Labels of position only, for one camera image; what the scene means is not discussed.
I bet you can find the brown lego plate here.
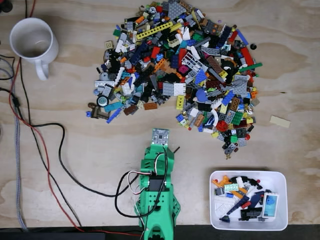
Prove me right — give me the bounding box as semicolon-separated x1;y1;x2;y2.
206;55;224;74

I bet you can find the white plastic bin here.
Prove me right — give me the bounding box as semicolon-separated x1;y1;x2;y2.
209;170;289;231

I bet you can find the white servo wire bundle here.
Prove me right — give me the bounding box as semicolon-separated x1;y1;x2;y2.
126;146;169;199

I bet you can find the black lego block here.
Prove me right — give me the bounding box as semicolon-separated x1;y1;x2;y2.
239;209;262;221

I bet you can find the narrow blue lego plate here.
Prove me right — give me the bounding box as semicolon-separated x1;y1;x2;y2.
105;107;123;125

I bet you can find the orange lego piece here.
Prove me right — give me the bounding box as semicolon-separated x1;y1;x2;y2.
216;175;231;189

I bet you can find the thick black cable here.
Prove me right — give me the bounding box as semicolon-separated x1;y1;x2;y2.
13;94;141;199

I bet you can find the white square lego plate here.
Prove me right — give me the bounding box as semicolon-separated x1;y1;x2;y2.
173;82;187;97

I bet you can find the large grey lego wedge plate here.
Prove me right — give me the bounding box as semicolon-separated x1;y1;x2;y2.
225;73;251;96

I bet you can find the light grey lego lattice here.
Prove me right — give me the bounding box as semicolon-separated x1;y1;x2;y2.
180;50;209;74

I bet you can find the blue lego brick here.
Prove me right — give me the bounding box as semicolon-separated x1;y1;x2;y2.
220;90;237;106

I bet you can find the white lego arch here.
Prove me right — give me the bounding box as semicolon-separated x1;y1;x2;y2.
210;108;221;126

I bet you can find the black round object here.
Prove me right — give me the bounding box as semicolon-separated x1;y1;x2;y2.
0;0;13;15

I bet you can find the black servo wire loop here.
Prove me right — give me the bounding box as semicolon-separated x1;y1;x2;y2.
114;170;155;219

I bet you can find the green camera circuit board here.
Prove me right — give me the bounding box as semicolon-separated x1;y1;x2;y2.
150;128;170;147

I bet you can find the white panel with blue print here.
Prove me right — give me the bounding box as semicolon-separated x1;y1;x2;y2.
260;192;280;219

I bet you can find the long blue lego plate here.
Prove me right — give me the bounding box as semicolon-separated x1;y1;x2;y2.
235;29;250;47

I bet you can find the long green lego plate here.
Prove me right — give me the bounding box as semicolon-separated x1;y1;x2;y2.
239;62;264;74

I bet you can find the red round lego gear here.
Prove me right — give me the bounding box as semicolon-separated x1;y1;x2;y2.
215;120;229;132

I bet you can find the long red lego brick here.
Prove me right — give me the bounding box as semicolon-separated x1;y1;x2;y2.
240;46;255;66

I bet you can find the brown lego brick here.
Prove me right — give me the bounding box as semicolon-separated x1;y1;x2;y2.
123;104;139;117

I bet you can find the blue round lego dish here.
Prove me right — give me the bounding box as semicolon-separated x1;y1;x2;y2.
195;88;209;104

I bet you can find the long light grey lego plate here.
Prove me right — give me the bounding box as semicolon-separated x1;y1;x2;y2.
94;79;116;89

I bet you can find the dark grey lego wedge plate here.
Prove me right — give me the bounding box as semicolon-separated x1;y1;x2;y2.
167;0;189;20

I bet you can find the yellow lego beam with holes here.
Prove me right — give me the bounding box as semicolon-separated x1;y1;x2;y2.
136;21;174;41

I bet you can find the black lego wheel silver hub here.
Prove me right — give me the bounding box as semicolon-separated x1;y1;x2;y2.
96;94;111;108

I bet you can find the grey braided cable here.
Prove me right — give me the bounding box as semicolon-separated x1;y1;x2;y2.
0;56;28;232

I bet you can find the dark tan lego piece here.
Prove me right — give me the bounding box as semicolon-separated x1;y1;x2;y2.
90;105;111;120

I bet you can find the long navy lego wedge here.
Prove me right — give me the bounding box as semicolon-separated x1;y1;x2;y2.
225;195;251;216

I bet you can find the grey square lego plate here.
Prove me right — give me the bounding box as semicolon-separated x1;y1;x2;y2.
162;82;175;97

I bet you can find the tan lego plate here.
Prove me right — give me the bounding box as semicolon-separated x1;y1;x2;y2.
269;114;292;129

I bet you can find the thin black cable loop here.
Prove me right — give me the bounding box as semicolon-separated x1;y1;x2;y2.
0;54;16;81

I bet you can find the navy lego piece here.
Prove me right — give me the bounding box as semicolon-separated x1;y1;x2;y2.
248;190;266;209

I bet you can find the blue lego wedge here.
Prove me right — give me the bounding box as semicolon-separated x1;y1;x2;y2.
194;72;209;86

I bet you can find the cyan lego plate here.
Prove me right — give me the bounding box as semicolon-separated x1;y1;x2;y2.
103;101;122;114

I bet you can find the white ceramic mug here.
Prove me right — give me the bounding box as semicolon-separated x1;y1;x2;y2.
9;16;60;82

